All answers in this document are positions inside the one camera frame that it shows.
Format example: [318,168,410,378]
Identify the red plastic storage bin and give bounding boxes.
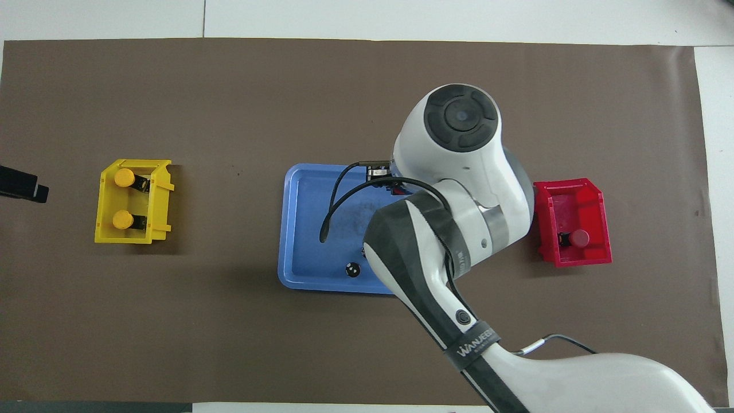
[533,177,613,268]

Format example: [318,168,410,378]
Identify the black right arm velcro strap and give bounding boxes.
[442,321,501,375]

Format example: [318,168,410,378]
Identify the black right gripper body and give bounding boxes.
[366,164,397,191]

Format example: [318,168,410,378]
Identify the blue plastic tray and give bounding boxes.
[278,163,422,295]

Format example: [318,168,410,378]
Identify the brown paper table mat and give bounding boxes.
[0,38,729,407]

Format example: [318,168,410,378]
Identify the yellow push button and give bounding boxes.
[114,168,151,194]
[112,210,149,232]

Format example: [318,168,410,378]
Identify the yellow plastic storage bin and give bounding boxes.
[94,159,175,245]

